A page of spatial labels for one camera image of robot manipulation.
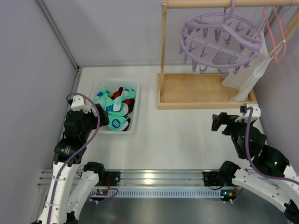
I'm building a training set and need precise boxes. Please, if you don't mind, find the argyle sock red yellow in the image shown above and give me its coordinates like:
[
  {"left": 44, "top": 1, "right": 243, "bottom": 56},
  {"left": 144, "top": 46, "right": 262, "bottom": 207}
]
[{"left": 109, "top": 87, "right": 135, "bottom": 116}]

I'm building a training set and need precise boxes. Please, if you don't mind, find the purple round clip hanger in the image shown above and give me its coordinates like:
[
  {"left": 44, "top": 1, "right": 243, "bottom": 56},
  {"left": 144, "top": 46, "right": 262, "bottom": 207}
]
[{"left": 179, "top": 0, "right": 262, "bottom": 77}]

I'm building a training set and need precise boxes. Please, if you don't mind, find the teal sock with blue patch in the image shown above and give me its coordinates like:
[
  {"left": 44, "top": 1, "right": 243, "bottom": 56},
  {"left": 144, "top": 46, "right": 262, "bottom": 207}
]
[{"left": 107, "top": 114, "right": 131, "bottom": 132}]

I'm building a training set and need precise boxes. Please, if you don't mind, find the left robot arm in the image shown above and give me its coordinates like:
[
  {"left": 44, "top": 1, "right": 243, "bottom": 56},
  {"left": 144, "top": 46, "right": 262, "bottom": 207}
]
[{"left": 35, "top": 104, "right": 109, "bottom": 224}]

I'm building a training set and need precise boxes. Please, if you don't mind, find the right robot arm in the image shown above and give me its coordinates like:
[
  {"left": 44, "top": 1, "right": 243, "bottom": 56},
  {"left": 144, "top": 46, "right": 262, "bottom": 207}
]
[{"left": 211, "top": 112, "right": 299, "bottom": 224}]

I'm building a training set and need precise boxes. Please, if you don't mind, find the pink clothes hanger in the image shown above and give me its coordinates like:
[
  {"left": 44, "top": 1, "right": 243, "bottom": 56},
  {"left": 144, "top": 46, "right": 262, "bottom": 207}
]
[{"left": 263, "top": 6, "right": 287, "bottom": 64}]

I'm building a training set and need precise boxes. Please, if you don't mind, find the white plastic bin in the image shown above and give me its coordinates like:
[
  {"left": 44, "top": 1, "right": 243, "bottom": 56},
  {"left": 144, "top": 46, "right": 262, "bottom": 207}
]
[{"left": 90, "top": 78, "right": 140, "bottom": 134}]

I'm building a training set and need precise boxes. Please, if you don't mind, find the white tote bag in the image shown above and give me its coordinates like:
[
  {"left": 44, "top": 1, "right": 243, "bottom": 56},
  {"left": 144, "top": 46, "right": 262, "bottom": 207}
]
[{"left": 222, "top": 32, "right": 272, "bottom": 102}]

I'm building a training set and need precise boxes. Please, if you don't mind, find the wooden clothes rack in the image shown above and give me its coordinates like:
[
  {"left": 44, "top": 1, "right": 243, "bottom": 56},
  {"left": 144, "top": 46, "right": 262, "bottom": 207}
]
[{"left": 157, "top": 0, "right": 299, "bottom": 109}]

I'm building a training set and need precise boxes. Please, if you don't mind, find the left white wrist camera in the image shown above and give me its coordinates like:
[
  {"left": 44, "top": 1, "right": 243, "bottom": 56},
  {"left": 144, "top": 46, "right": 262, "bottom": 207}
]
[{"left": 66, "top": 94, "right": 97, "bottom": 117}]

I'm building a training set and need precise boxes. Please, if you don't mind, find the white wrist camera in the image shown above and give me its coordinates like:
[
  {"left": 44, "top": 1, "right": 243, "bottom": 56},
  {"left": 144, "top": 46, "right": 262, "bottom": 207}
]
[
  {"left": 235, "top": 103, "right": 261, "bottom": 123},
  {"left": 66, "top": 94, "right": 97, "bottom": 117}
]

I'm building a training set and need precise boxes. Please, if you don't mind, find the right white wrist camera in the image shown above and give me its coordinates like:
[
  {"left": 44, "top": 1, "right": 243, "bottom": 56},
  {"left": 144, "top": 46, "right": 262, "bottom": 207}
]
[{"left": 235, "top": 103, "right": 261, "bottom": 123}]

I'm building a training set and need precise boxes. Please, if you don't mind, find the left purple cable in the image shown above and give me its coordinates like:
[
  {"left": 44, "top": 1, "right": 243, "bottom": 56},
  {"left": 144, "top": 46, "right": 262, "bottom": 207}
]
[{"left": 45, "top": 92, "right": 119, "bottom": 224}]

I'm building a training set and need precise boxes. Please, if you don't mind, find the aluminium mounting rail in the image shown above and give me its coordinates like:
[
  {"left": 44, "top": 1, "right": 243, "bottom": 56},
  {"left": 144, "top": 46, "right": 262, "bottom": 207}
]
[{"left": 37, "top": 169, "right": 292, "bottom": 187}]

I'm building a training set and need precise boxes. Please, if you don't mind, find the slotted grey cable duct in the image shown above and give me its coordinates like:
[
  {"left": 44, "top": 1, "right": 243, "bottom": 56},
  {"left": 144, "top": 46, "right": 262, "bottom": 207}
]
[{"left": 90, "top": 188, "right": 235, "bottom": 198}]

